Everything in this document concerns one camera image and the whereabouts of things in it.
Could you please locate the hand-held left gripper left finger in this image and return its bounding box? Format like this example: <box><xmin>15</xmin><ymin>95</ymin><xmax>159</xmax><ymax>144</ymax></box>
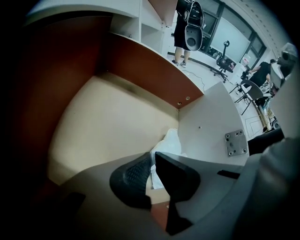
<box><xmin>109</xmin><ymin>151</ymin><xmax>155</xmax><ymax>210</ymax></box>

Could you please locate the black office chair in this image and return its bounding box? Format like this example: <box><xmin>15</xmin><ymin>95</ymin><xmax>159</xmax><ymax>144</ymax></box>
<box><xmin>210</xmin><ymin>40</ymin><xmax>235</xmax><ymax>83</ymax></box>

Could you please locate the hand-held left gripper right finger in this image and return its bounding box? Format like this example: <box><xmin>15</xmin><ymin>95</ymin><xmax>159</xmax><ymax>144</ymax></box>
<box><xmin>155</xmin><ymin>151</ymin><xmax>202</xmax><ymax>236</ymax></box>

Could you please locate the dark framed window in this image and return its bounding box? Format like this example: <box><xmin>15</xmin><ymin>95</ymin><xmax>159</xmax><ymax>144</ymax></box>
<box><xmin>201</xmin><ymin>4</ymin><xmax>268</xmax><ymax>64</ymax></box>

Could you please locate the wooden drawer white front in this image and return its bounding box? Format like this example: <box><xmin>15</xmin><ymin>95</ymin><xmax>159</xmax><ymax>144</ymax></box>
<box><xmin>9</xmin><ymin>17</ymin><xmax>249</xmax><ymax>211</ymax></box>

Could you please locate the white plastic bag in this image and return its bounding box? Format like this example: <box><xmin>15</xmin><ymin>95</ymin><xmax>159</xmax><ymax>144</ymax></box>
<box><xmin>150</xmin><ymin>128</ymin><xmax>188</xmax><ymax>190</ymax></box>

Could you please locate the black power cable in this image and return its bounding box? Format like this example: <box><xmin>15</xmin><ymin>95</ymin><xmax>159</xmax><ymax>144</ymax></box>
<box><xmin>180</xmin><ymin>69</ymin><xmax>207</xmax><ymax>92</ymax></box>

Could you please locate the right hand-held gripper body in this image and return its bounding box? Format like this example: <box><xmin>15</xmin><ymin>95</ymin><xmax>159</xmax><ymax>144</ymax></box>
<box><xmin>269</xmin><ymin>43</ymin><xmax>300</xmax><ymax>139</ymax></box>

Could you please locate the white desk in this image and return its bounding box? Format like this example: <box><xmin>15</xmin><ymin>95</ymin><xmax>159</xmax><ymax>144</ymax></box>
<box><xmin>23</xmin><ymin>0</ymin><xmax>179</xmax><ymax>54</ymax></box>

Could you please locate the black frame chair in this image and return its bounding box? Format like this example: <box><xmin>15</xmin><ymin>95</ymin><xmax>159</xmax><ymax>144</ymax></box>
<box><xmin>229</xmin><ymin>79</ymin><xmax>264</xmax><ymax>115</ymax></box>

